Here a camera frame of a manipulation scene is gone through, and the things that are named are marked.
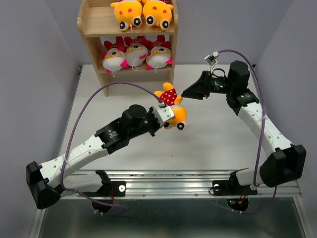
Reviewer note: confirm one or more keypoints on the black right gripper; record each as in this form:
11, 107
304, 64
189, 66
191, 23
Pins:
200, 89

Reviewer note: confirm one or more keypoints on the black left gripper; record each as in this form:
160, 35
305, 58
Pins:
157, 125

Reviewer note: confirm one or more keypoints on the orange plush toy face down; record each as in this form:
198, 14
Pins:
170, 97

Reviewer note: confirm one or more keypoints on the white pink striped plush toy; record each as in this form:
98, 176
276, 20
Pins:
136, 51

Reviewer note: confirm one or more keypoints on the orange plush toy polka-dot dress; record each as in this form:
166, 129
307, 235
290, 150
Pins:
157, 13

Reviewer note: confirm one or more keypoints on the orange plush toy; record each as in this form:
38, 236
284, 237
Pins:
127, 13

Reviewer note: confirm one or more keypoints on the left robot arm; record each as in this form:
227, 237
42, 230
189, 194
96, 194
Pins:
50, 181

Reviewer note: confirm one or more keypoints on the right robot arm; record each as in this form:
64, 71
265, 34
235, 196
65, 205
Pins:
284, 160

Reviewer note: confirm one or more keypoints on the wooden shelf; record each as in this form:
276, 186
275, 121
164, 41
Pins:
96, 24

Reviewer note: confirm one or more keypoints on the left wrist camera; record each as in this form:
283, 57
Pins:
163, 113

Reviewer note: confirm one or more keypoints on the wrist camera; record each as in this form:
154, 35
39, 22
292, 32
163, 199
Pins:
163, 113
211, 60

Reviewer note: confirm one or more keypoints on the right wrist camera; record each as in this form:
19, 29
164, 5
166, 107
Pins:
211, 60

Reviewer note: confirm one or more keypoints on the aluminium rail base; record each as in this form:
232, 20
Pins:
174, 163

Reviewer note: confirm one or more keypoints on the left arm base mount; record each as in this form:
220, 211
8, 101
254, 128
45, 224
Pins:
110, 190

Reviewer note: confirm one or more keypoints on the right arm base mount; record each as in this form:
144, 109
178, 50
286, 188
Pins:
237, 195

